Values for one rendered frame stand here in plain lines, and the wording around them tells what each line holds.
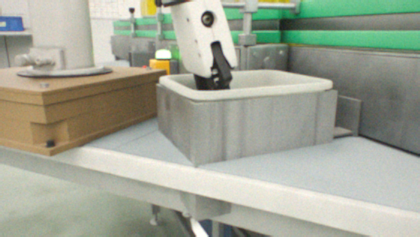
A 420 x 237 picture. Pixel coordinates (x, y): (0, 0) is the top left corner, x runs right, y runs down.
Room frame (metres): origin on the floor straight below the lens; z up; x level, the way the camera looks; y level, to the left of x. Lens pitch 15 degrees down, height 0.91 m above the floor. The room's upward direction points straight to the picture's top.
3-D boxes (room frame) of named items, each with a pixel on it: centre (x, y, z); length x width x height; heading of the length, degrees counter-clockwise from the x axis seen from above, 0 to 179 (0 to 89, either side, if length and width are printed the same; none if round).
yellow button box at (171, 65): (1.01, 0.15, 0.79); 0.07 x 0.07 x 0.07; 24
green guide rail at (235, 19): (1.47, 0.29, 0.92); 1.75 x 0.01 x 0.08; 24
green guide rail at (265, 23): (1.50, 0.22, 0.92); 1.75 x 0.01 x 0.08; 24
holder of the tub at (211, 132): (0.51, -0.07, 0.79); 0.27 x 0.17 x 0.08; 114
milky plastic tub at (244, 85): (0.50, -0.05, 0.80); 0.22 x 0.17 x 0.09; 114
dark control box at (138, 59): (1.27, 0.27, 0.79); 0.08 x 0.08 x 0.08; 24
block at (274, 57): (0.66, -0.10, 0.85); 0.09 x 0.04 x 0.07; 114
